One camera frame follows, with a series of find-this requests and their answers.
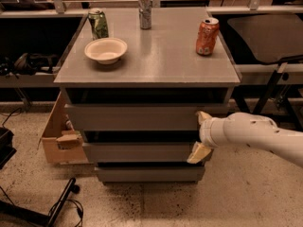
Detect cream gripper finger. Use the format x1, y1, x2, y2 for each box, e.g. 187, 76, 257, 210
187, 142, 212, 164
196, 111, 211, 124

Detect grey top drawer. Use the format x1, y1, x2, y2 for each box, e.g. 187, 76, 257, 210
65, 104, 228, 131

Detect grey drawer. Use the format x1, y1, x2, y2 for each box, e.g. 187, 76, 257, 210
95, 166, 205, 183
82, 143, 194, 163
65, 104, 228, 131

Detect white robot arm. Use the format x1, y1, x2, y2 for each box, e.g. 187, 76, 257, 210
187, 111, 303, 166

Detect grey drawer cabinet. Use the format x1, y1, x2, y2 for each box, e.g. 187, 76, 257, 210
54, 7, 242, 185

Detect grey bottom drawer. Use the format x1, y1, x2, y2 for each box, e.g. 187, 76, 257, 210
95, 166, 205, 183

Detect grey middle drawer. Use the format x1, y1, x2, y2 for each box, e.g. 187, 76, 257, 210
82, 143, 194, 163

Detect orange crushed soda can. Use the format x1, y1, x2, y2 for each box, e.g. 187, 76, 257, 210
196, 17, 220, 56

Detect dark office chair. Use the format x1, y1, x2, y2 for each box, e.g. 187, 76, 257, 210
227, 13, 303, 114

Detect white paper bowl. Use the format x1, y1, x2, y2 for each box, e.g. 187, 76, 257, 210
84, 38, 128, 65

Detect silver soda can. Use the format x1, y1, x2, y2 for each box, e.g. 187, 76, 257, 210
138, 0, 152, 29

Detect brown cardboard box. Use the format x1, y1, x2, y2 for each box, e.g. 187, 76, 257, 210
41, 94, 88, 164

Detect green crushed soda can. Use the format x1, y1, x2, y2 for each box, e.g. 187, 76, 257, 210
88, 8, 109, 40

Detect black floor stand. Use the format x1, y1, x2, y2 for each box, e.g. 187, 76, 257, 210
0, 177, 84, 227

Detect black equipment case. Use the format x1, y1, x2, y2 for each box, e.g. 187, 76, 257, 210
0, 128, 16, 169

